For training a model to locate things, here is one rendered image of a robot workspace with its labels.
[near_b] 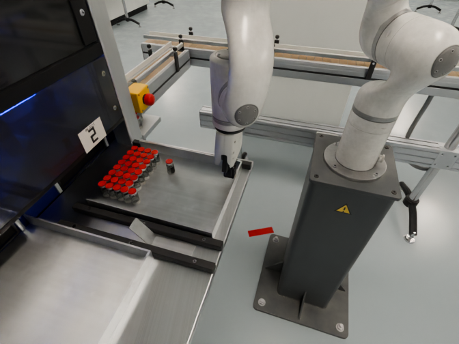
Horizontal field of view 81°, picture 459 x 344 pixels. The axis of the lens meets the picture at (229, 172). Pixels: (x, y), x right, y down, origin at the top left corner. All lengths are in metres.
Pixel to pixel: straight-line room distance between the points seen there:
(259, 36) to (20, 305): 0.67
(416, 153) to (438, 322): 0.84
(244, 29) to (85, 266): 0.57
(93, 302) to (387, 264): 1.56
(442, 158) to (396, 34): 1.18
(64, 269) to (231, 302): 0.99
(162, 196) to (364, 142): 0.58
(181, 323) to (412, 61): 0.69
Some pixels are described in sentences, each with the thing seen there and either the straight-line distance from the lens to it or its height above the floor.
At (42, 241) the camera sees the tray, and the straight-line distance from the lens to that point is 0.79.
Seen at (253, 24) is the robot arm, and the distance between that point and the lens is 0.51.
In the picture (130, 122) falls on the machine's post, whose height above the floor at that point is 0.96.
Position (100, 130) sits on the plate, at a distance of 0.82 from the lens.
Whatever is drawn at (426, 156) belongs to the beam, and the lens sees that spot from 1.80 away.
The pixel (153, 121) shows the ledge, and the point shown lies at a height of 0.88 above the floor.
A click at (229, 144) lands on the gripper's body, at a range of 0.63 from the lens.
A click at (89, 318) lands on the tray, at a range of 0.64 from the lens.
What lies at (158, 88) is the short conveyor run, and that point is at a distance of 1.28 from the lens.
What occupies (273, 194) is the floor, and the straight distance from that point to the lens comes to 1.95.
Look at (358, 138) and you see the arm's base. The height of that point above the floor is 0.98.
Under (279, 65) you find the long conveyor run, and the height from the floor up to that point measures 0.90.
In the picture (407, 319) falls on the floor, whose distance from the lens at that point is 1.74.
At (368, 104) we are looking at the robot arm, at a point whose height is 1.09.
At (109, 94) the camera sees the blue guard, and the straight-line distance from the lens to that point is 0.84.
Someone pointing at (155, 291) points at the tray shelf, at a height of 0.88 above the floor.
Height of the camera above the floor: 1.44
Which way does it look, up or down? 44 degrees down
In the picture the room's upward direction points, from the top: straight up
